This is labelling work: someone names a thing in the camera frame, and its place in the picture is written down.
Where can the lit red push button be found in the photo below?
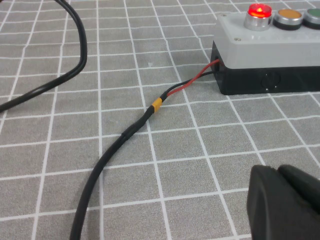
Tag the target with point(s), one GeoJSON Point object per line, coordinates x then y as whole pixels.
{"type": "Point", "coordinates": [258, 12]}

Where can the green push button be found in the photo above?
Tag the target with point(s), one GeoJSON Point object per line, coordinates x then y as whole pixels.
{"type": "Point", "coordinates": [313, 14]}

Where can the yellow push button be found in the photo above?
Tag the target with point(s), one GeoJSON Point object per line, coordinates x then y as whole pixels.
{"type": "Point", "coordinates": [288, 14]}

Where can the grey and black button box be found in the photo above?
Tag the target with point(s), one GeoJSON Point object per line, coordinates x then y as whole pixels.
{"type": "Point", "coordinates": [262, 52]}

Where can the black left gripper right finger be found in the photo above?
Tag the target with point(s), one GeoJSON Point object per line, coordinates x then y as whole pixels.
{"type": "Point", "coordinates": [305, 185]}

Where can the grey grid tablecloth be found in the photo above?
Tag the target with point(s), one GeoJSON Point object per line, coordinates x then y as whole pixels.
{"type": "Point", "coordinates": [175, 175]}

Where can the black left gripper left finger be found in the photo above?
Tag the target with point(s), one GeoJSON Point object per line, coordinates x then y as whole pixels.
{"type": "Point", "coordinates": [275, 212]}

